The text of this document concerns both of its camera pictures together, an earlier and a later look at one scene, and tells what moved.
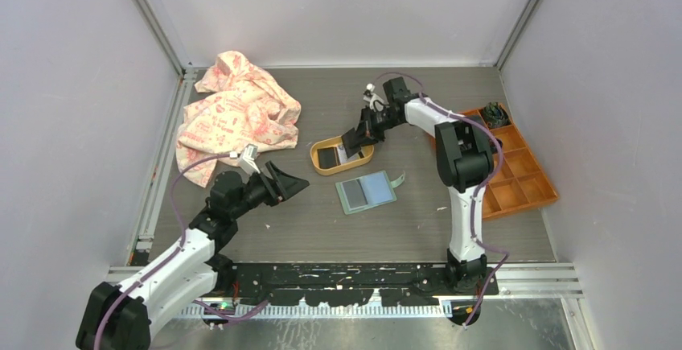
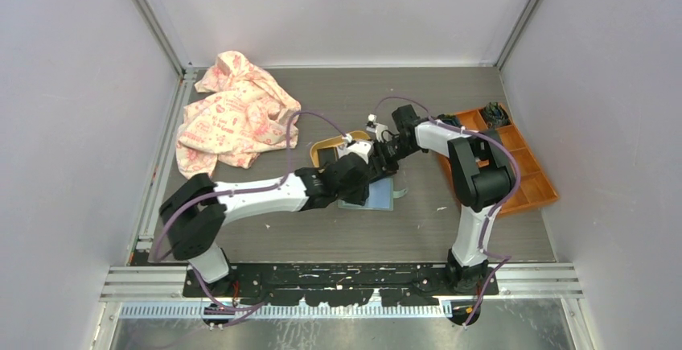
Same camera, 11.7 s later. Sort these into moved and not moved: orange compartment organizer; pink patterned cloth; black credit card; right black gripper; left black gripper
Moved: right black gripper; left black gripper
Not moved: orange compartment organizer; black credit card; pink patterned cloth
